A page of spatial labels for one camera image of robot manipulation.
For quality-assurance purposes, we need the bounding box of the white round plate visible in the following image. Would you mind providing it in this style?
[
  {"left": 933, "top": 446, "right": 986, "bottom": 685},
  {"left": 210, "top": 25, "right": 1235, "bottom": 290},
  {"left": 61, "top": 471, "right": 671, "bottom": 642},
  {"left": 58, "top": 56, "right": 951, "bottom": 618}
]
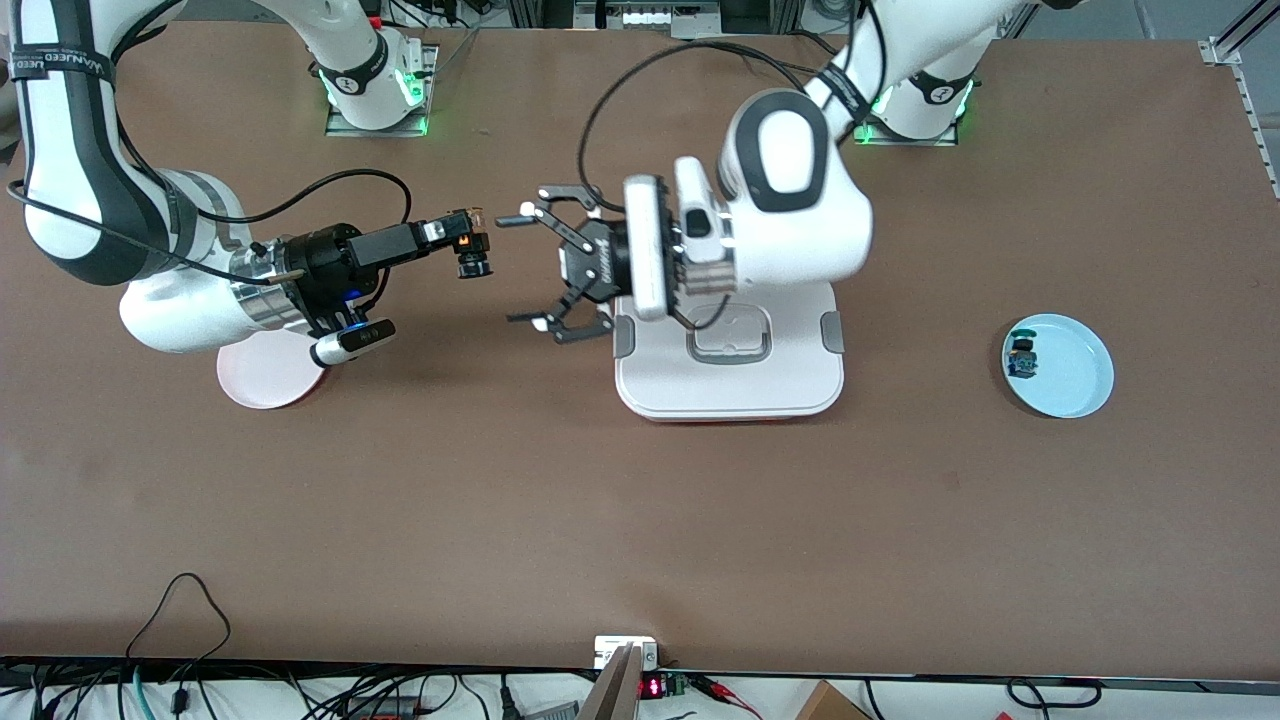
[{"left": 217, "top": 328, "right": 329, "bottom": 410}]

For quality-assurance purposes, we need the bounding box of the white lidded food container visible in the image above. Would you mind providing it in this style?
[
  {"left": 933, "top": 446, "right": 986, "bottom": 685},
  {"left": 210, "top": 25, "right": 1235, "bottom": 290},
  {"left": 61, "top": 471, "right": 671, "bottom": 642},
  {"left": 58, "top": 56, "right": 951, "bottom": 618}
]
[{"left": 612, "top": 282, "right": 846, "bottom": 423}]

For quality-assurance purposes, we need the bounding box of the white power strip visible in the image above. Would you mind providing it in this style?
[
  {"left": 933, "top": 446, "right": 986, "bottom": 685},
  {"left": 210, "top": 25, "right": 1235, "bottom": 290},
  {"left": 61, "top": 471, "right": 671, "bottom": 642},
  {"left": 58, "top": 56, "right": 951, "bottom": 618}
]
[{"left": 574, "top": 0, "right": 723, "bottom": 31}]

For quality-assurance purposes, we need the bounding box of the brown cardboard box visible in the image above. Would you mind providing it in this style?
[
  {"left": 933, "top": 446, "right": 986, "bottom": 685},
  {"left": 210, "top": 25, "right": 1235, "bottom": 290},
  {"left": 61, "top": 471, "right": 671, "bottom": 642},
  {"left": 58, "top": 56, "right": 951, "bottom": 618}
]
[{"left": 795, "top": 680, "right": 873, "bottom": 720}]

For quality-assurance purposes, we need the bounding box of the light blue round plate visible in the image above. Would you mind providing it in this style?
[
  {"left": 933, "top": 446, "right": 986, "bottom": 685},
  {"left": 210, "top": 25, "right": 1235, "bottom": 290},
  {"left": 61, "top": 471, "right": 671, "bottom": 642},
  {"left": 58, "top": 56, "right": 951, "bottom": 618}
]
[{"left": 1002, "top": 313, "right": 1115, "bottom": 419}]

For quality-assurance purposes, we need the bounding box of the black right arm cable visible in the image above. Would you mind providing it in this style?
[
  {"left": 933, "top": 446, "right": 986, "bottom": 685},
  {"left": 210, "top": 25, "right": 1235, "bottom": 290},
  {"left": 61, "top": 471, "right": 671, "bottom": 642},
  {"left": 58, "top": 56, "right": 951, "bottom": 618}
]
[{"left": 8, "top": 170, "right": 413, "bottom": 311}]

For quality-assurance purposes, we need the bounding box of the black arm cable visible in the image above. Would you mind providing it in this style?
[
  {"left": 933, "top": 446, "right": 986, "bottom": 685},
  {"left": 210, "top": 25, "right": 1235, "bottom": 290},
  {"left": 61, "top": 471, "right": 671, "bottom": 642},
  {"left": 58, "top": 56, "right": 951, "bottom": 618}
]
[
  {"left": 8, "top": 170, "right": 413, "bottom": 311},
  {"left": 577, "top": 40, "right": 833, "bottom": 332}
]

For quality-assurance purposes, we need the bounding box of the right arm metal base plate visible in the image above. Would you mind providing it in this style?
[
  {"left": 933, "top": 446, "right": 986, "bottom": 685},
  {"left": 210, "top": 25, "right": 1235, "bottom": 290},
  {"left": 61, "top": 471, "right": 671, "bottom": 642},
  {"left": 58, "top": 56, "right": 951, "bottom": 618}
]
[{"left": 324, "top": 40, "right": 439, "bottom": 138}]

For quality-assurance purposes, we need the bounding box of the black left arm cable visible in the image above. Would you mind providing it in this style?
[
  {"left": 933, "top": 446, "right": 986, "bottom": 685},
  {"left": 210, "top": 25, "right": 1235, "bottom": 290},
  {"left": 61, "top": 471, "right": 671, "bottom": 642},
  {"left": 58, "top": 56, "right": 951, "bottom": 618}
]
[{"left": 577, "top": 40, "right": 833, "bottom": 332}]

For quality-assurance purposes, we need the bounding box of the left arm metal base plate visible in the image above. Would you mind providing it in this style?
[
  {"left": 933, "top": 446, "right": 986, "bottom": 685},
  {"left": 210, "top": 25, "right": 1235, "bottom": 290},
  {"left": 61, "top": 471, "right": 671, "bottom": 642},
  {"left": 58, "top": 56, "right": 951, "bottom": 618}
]
[{"left": 850, "top": 110, "right": 962, "bottom": 148}]

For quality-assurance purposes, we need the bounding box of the white metal bracket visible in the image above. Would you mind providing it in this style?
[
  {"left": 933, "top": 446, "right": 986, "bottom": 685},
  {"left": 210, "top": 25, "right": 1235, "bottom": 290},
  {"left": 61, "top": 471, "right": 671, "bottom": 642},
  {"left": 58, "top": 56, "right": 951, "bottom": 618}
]
[{"left": 594, "top": 636, "right": 660, "bottom": 671}]

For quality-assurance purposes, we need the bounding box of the black looped cable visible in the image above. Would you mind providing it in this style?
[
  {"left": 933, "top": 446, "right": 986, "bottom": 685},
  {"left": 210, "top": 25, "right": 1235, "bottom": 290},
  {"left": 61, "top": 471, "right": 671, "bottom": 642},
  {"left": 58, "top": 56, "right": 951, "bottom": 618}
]
[{"left": 125, "top": 572, "right": 233, "bottom": 669}]

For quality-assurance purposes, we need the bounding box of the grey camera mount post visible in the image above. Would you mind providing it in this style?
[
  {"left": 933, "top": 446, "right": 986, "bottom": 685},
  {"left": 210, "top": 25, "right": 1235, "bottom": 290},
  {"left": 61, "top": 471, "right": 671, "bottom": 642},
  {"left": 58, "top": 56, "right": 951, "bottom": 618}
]
[{"left": 578, "top": 645, "right": 643, "bottom": 720}]

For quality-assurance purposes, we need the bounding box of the green push button switch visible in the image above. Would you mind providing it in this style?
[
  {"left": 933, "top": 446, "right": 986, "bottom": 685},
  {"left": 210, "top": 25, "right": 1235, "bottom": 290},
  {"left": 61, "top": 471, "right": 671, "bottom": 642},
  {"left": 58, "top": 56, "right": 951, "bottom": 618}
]
[{"left": 1007, "top": 329, "right": 1042, "bottom": 382}]

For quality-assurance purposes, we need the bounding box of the aluminium frame profile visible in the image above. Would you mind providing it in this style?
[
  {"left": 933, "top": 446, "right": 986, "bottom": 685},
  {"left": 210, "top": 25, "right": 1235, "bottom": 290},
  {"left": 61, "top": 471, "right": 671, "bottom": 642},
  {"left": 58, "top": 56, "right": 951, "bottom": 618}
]
[{"left": 1198, "top": 0, "right": 1280, "bottom": 201}]

